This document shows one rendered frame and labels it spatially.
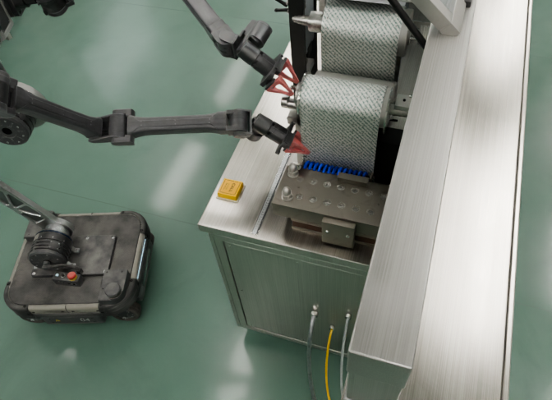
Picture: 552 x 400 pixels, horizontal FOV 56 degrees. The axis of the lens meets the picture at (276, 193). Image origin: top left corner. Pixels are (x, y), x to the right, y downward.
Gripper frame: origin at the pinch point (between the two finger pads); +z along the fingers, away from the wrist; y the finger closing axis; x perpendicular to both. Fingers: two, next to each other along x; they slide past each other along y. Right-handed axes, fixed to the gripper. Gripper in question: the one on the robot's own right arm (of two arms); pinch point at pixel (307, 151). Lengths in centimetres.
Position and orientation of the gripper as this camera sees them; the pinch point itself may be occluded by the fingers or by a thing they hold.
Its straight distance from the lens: 166.8
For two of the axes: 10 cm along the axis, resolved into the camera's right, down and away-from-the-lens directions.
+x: 4.1, -4.3, -8.0
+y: -3.1, 7.6, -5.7
